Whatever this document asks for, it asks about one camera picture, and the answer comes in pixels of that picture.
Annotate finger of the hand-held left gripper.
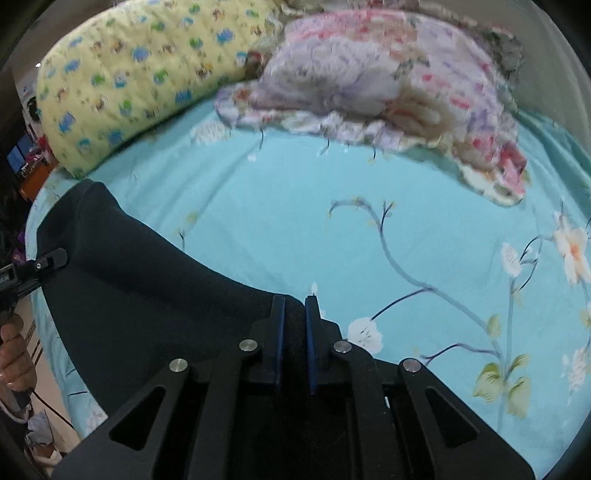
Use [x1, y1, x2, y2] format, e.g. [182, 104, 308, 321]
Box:
[34, 248, 69, 274]

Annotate dark knit pants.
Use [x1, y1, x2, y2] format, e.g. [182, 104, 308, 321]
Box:
[36, 180, 308, 462]

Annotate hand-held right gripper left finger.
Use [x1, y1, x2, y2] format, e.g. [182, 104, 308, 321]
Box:
[51, 294, 287, 480]

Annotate yellow cartoon print pillow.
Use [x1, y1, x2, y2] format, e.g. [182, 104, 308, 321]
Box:
[36, 0, 283, 180]

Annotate orange cabinet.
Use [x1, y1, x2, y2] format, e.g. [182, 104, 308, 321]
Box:
[18, 164, 58, 201]

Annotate turquoise floral bed sheet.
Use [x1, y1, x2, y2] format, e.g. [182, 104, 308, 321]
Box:
[25, 99, 591, 480]

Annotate floral ruffled pillow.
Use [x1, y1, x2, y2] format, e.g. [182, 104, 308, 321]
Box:
[215, 4, 529, 206]

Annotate person's left hand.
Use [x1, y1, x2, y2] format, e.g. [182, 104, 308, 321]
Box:
[0, 314, 38, 393]

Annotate blue box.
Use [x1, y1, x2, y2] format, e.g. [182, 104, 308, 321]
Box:
[6, 145, 28, 175]

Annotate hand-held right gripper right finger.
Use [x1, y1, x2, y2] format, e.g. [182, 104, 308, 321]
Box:
[304, 295, 536, 480]

